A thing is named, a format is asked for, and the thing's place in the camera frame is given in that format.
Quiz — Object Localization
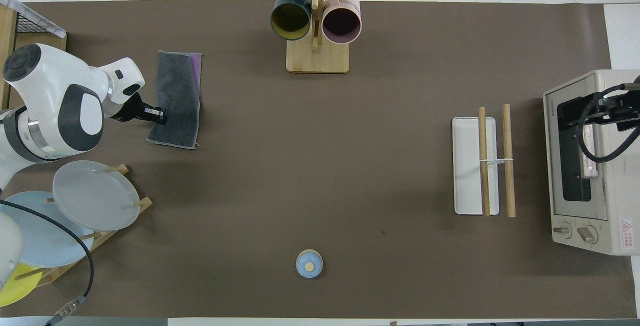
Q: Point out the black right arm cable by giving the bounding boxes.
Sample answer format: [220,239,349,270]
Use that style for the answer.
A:
[575,83,640,163]

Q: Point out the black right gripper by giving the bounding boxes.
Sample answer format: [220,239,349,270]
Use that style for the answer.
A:
[557,91,640,131]

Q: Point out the brown table mat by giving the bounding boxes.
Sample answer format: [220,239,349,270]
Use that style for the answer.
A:
[0,0,638,319]

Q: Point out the purple and grey towel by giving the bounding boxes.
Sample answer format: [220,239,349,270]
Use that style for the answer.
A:
[146,51,203,150]

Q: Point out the yellow plate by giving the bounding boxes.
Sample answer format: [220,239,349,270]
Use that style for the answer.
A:
[0,262,44,307]

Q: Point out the white towel rack wooden bars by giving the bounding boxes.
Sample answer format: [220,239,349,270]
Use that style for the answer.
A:
[452,104,516,218]

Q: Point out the light blue plate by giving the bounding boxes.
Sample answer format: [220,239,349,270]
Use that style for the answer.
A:
[2,191,96,268]

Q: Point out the dark teal mug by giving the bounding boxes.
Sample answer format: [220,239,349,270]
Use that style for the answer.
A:
[270,0,313,41]

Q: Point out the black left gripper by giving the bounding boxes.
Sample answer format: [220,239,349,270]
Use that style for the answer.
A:
[111,92,168,125]

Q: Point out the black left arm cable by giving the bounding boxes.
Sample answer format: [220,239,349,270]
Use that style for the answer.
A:
[0,200,95,326]

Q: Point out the beige toaster oven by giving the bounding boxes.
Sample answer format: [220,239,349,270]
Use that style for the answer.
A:
[543,69,640,256]

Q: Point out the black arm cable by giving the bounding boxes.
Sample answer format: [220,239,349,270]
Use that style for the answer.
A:
[0,200,95,326]
[575,83,640,163]

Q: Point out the black wire basket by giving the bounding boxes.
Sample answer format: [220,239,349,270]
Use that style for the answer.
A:
[14,11,63,35]

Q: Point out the wooden plate rack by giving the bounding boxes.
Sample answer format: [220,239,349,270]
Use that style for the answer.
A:
[14,164,153,287]

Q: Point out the grey plate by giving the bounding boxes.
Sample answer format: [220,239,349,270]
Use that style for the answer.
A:
[52,160,141,231]

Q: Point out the wooden mug tree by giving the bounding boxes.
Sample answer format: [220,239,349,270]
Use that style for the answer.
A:
[268,0,367,74]

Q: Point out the pink mug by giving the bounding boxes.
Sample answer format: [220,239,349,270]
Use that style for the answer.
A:
[321,0,363,45]

